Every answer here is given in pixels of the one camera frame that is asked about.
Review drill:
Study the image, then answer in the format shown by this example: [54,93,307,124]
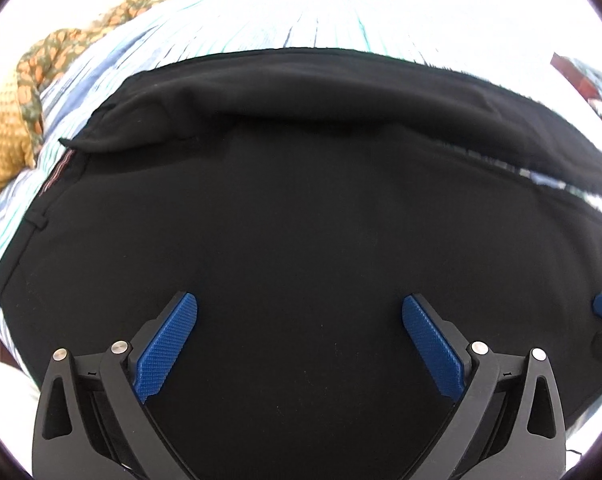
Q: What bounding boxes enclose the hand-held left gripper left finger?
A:
[31,292,202,480]

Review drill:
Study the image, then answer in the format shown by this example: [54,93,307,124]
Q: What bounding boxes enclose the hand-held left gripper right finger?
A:
[402,294,568,480]

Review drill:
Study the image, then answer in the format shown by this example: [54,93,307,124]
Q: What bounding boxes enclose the black pants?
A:
[0,47,602,441]

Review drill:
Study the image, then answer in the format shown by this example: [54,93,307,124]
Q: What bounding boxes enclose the white furniture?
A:
[0,360,40,443]

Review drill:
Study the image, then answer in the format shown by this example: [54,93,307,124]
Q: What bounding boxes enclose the dark red object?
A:
[551,52,602,137]

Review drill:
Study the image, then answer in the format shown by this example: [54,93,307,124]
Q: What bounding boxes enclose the orange floral cloth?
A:
[0,0,221,211]

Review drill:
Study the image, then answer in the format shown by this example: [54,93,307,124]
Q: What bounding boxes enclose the blue green striped bedsheet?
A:
[0,0,602,386]

